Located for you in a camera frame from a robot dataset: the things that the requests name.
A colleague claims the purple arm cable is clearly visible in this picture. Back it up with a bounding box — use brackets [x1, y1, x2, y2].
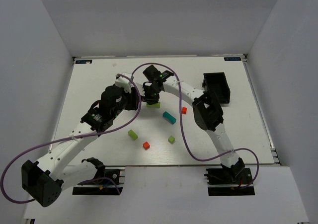
[0, 73, 143, 204]
[131, 63, 260, 190]

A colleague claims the black plastic bin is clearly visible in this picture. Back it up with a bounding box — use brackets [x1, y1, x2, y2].
[202, 72, 231, 104]

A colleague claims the teal arch block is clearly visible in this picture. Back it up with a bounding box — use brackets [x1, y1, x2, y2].
[162, 111, 176, 124]

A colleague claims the right blue table label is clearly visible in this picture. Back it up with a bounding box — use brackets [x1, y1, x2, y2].
[224, 57, 241, 62]

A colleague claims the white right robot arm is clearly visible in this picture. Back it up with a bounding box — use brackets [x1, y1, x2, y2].
[143, 65, 245, 181]

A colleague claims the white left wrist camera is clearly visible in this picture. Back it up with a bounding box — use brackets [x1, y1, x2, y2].
[115, 73, 134, 93]

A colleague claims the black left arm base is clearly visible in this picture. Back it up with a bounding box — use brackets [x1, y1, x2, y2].
[72, 167, 125, 196]

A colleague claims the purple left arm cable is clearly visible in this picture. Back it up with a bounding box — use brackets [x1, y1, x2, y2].
[0, 73, 143, 204]

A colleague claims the red cube block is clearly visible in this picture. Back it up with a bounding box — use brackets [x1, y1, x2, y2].
[143, 142, 150, 150]
[181, 107, 187, 114]

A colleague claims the left blue table label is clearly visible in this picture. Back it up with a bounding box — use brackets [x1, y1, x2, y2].
[75, 60, 92, 64]

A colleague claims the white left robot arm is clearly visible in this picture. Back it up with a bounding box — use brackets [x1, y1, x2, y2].
[21, 84, 141, 207]

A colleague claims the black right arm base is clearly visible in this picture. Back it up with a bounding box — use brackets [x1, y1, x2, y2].
[204, 168, 255, 197]

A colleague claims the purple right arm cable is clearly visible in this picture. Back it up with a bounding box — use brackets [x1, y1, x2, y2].
[131, 63, 260, 190]

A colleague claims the blue table label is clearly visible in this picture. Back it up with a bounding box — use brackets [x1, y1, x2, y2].
[75, 60, 92, 64]
[224, 57, 241, 62]

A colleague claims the small green cube block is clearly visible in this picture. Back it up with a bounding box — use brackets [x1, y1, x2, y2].
[168, 136, 175, 144]

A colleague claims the long green arch block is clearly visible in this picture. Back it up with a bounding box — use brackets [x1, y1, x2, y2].
[146, 102, 160, 109]

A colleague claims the green rectangular block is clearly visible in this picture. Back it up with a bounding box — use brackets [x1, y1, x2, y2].
[128, 130, 138, 141]

